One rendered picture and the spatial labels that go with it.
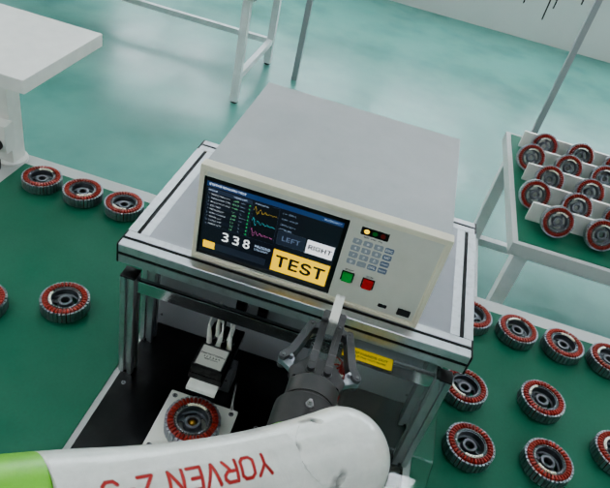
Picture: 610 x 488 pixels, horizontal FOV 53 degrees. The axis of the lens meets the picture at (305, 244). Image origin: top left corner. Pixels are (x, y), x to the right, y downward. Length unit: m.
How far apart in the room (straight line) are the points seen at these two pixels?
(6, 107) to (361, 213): 1.24
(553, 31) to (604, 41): 0.54
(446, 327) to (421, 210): 0.24
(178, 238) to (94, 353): 0.40
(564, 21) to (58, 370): 6.67
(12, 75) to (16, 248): 0.46
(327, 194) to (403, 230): 0.14
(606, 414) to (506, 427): 0.30
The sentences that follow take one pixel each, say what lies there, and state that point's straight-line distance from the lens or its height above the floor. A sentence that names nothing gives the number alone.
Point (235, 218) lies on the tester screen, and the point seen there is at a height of 1.23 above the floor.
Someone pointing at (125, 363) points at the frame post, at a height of 0.79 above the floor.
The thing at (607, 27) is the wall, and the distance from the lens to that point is 7.51.
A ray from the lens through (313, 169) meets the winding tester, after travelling 1.08.
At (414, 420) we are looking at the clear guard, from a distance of 1.06.
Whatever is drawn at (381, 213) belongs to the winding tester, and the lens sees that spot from 1.01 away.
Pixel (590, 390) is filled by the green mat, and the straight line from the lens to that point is 1.80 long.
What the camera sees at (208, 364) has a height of 0.92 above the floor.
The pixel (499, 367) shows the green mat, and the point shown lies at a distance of 1.70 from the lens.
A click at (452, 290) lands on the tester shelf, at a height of 1.11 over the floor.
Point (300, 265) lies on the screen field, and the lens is 1.08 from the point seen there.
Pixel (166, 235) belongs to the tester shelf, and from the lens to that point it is 1.19.
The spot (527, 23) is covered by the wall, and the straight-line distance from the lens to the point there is 7.39.
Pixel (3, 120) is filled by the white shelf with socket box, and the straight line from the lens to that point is 1.97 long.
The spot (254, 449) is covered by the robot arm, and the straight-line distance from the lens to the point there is 0.58.
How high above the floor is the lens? 1.87
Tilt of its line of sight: 38 degrees down
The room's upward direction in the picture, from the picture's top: 15 degrees clockwise
